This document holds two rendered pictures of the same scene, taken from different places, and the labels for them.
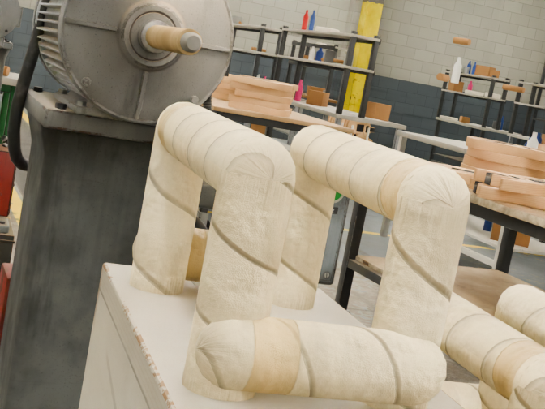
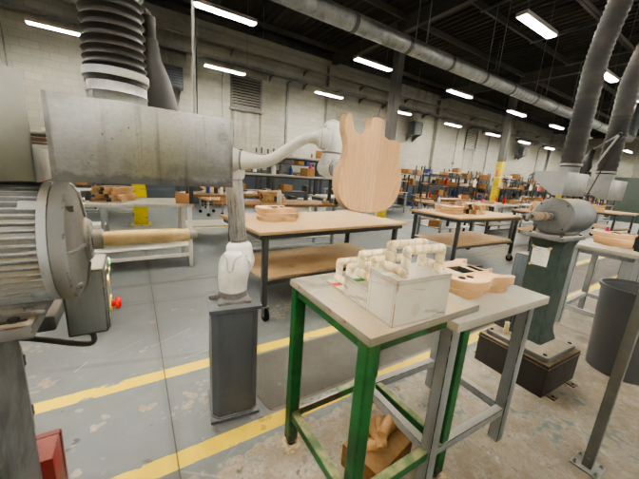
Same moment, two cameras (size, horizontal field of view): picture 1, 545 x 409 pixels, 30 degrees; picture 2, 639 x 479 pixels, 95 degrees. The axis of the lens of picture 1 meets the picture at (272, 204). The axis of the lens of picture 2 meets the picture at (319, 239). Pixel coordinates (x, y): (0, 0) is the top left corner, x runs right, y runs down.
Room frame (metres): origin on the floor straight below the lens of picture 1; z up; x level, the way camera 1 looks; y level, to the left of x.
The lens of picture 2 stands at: (1.07, 0.94, 1.43)
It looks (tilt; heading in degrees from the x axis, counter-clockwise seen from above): 13 degrees down; 258
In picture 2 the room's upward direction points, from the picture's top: 4 degrees clockwise
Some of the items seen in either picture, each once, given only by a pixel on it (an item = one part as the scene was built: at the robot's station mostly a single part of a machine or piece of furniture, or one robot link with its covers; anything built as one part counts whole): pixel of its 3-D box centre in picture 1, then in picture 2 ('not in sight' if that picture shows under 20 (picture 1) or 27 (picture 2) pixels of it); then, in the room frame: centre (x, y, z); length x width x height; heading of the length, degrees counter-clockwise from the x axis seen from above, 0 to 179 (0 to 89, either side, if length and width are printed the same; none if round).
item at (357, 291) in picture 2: not in sight; (380, 287); (0.56, -0.16, 0.98); 0.27 x 0.16 x 0.09; 18
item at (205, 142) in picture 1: (215, 148); (425, 249); (0.50, 0.03, 1.20); 0.20 x 0.03 x 0.03; 17
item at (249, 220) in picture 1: (238, 281); (439, 259); (0.42, 0.01, 1.15); 0.03 x 0.03 x 0.09
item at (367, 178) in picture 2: not in sight; (370, 166); (0.61, -0.32, 1.47); 0.35 x 0.04 x 0.40; 18
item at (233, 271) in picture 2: not in sight; (233, 269); (1.21, -0.69, 0.87); 0.18 x 0.16 x 0.22; 82
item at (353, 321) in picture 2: not in sight; (370, 364); (0.54, -0.22, 0.55); 0.62 x 0.58 x 0.76; 21
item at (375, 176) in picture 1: (366, 172); (408, 243); (0.53, -0.05, 1.20); 0.20 x 0.03 x 0.03; 17
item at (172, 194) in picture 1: (169, 208); (405, 263); (0.58, 0.06, 1.15); 0.03 x 0.03 x 0.09
